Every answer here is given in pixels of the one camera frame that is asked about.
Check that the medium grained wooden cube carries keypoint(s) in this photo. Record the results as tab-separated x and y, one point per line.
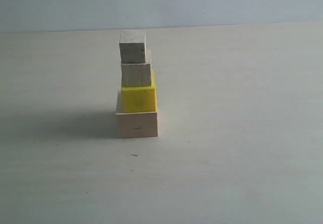
137	75

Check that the yellow painted wooden cube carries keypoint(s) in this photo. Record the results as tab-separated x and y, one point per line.
140	99

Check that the large natural wooden cube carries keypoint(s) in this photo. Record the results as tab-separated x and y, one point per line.
135	125

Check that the small pale wooden cube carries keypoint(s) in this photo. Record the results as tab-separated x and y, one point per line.
132	46

